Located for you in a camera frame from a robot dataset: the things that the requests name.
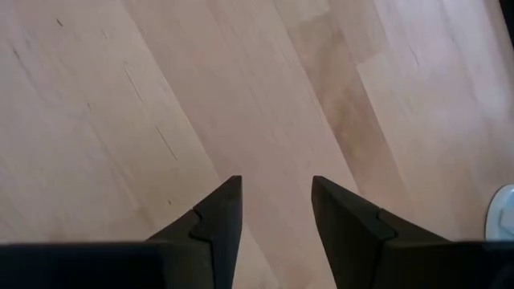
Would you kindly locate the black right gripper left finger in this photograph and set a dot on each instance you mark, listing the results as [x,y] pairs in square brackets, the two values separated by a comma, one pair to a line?
[217,225]

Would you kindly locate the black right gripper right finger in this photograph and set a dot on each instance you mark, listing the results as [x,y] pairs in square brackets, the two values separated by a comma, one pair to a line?
[349,233]

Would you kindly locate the white cylindrical camera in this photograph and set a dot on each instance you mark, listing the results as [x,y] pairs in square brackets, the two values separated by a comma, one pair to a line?
[502,216]

